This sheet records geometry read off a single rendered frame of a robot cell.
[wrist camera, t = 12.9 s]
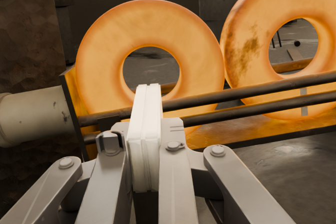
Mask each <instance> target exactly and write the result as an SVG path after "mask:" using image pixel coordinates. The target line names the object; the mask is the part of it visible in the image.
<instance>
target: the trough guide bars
mask: <svg viewBox="0 0 336 224"><path fill-rule="evenodd" d="M313 58H314V57H309V58H304V59H298V60H293V61H287V62H282V63H276V64H271V67H272V68H273V70H274V71H275V72H276V73H277V74H281V73H286V72H292V71H297V70H303V69H304V68H306V67H307V66H308V65H309V64H310V63H311V61H312V60H313ZM330 83H336V70H331V71H325V72H320V73H314V74H308V75H303V76H297V77H292V78H286V79H281V80H275V81H269V82H264V83H258V84H253V85H247V86H242V87H236V88H228V89H223V90H219V91H214V92H208V93H203V94H197V95H191V96H186V97H180V98H175V99H169V100H164V101H161V102H162V113H167V112H173V111H178V110H184V109H190V108H195V107H201V106H206V105H212V104H218V103H223V102H229V101H235V100H240V99H246V98H251V97H257V96H263V95H268V94H274V93H279V92H285V91H291V90H296V89H302V88H308V87H313V86H319V85H324V84H330ZM176 84H177V82H172V83H166V84H161V85H160V91H161V95H164V94H168V93H170V92H171V91H172V90H173V89H174V87H175V86H176ZM330 102H336V89H333V90H327V91H321V92H316V93H310V94H304V95H299V96H293V97H287V98H282V99H276V100H271V101H265V102H259V103H254V104H248V105H242V106H237V107H231V108H225V109H220V110H214V111H208V112H203V113H197V114H192V115H186V116H180V117H179V118H180V119H181V120H182V121H183V127H184V128H188V127H194V126H200V125H205V124H211V123H217V122H222V121H228V120H234V119H239V118H245V117H251V116H256V115H262V114H268V113H274V112H279V111H285V110H291V109H296V108H302V107H308V106H313V105H319V104H325V103H330ZM132 110H133V106H130V107H124V108H119V109H113V110H108V111H102V112H97V113H91V114H85V115H80V116H79V117H78V123H79V126H80V127H81V128H83V127H88V126H94V125H99V129H100V131H96V132H90V133H85V134H84V136H83V139H84V143H85V145H92V144H96V136H97V135H99V134H100V133H102V132H105V131H110V130H111V128H112V126H113V125H114V124H115V123H120V122H122V120H128V119H131V115H132Z"/></svg>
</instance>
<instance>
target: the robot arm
mask: <svg viewBox="0 0 336 224"><path fill-rule="evenodd" d="M95 140H96V145H97V151H98V155H97V158H96V159H94V160H91V161H87V162H83V163H81V159H80V158H78V157H75V156H67V157H63V158H61V159H59V160H57V161H56V162H54V163H53V164H52V165H51V166H50V167H49V168H48V169H47V171H46V172H45V173H44V174H43V175H42V176H41V177H40V178H39V179H38V180H37V181H36V182H35V183H34V184H33V185H32V187H31V188H30V189H29V190H28V191H27V192H26V193H25V194H24V195H23V196H22V197H21V198H20V199H19V200H18V201H17V203H16V204H15V205H14V206H13V207H12V208H11V209H10V210H9V211H8V212H7V213H6V214H5V215H4V216H3V217H2V218H1V220H0V224H130V218H131V209H132V201H133V192H132V187H133V191H135V192H136V193H146V192H147V190H151V192H158V224H199V221H198V214H197V207H196V200H195V196H196V197H202V198H204V199H205V203H206V204H207V206H208V208H209V210H210V212H211V214H212V215H213V217H214V219H215V221H216V223H217V224H296V223H295V222H294V221H293V219H292V218H291V217H290V216H289V215H288V214H287V213H286V211H285V210H284V209H283V208H282V207H281V206H280V204H279V203H278V202H277V201H276V200H275V199H274V198H273V196H272V195H271V194H270V193H269V192H268V191H267V190H266V188H265V187H264V186H263V185H262V184H261V183H260V182H259V180H258V179H257V178H256V177H255V176H254V175H253V173H252V172H251V171H250V170H249V169H248V168H247V167H246V165H245V164H244V163H243V162H242V161H241V160H240V159H239V157H238V156H237V155H236V154H235V153H234V152H233V150H232V149H230V148H229V147H227V146H225V145H219V144H216V145H211V146H208V147H207V148H205V149H204V151H203V152H197V151H193V150H191V149H189V148H188V146H187V144H186V138H185V131H184V124H183V121H182V120H181V119H180V118H179V117H172V118H163V108H162V97H161V86H160V85H159V84H158V83H154V84H150V85H149V86H147V85H146V84H140V85H138V86H137V88H136V93H135V98H134V103H133V108H132V113H131V118H130V121H127V122H116V123H115V124H114V125H113V126H112V127H111V130H107V131H104V132H101V133H100V134H98V135H97V136H96V138H95Z"/></svg>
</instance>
